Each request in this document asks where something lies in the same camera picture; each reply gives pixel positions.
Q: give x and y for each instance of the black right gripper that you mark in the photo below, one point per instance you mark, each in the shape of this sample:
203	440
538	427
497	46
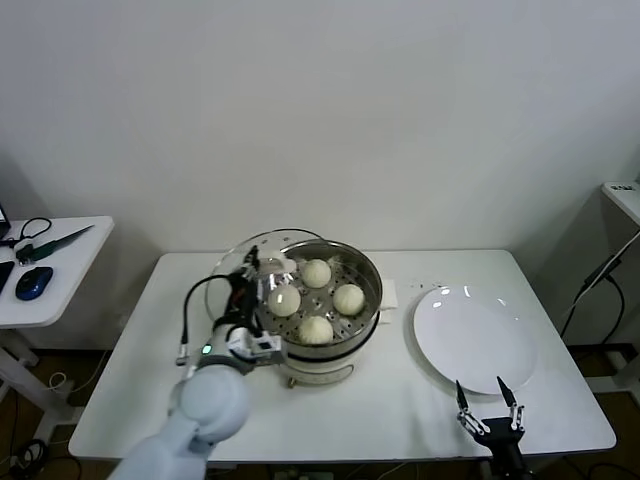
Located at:
502	440

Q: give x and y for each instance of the blue computer mouse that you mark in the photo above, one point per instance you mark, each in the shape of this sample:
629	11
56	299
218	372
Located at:
34	282

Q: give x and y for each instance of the large white plate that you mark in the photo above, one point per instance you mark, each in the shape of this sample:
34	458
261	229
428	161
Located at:
475	340

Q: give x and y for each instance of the white steamed baozi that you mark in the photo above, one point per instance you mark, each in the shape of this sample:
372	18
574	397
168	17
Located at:
284	301
318	273
348	299
316	330

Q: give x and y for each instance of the long dark green tool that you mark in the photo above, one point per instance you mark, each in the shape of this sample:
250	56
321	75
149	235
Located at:
60	242

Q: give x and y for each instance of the black phone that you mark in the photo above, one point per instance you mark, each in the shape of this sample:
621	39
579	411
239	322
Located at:
6	275

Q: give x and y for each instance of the white shelf with label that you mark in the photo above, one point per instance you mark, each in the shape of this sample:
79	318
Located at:
625	197

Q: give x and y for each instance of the small white side table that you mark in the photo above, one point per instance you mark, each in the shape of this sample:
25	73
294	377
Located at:
75	280

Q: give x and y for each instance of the dark laptop corner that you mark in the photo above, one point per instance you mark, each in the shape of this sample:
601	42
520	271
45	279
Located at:
4	215

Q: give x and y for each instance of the perforated steel steamer basket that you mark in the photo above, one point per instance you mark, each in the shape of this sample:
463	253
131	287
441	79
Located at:
370	280

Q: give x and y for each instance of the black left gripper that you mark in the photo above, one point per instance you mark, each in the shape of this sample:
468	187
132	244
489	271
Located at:
245	305

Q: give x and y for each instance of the round glass pot lid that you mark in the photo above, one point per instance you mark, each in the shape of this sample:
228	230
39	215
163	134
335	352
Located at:
275	257

